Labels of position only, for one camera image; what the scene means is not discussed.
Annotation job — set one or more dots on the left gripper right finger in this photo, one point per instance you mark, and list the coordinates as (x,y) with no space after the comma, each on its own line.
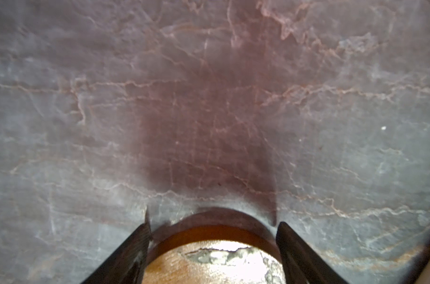
(301,264)

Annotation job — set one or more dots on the brown glossy coaster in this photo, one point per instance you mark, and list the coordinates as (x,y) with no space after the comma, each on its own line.
(213,246)

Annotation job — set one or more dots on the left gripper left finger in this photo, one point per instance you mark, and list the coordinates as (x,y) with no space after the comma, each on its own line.
(126,265)

